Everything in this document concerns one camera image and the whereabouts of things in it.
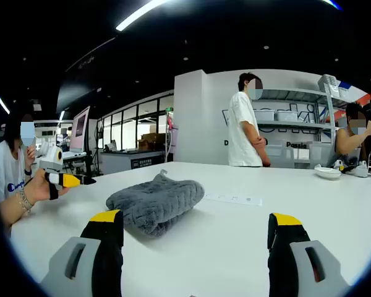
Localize grey towel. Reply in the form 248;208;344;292
106;169;205;238

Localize white flat strip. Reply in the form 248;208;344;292
203;191;263;207

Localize person's left hand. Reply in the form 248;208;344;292
24;168;70;205

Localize monitor with pink screen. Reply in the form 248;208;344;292
70;106;91;153

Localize grey counter cabinet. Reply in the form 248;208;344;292
100;150;166;176

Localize white bowl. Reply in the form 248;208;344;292
314;164;342;180

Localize cardboard boxes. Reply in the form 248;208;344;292
137;132;167;151

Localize black framed glass partition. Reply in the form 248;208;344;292
96;90;175;150

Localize pink cloth on stand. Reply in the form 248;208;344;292
165;110;176;155

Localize grey metal shelf rack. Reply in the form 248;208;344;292
250;88;361;170

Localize white storage bin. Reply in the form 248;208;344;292
276;110;299;123
254;110;276;122

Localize stack of white bins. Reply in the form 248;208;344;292
317;74;341;97

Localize long ceiling light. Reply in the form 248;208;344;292
115;0;171;32

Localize bead bracelet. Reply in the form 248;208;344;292
17;187;32;215

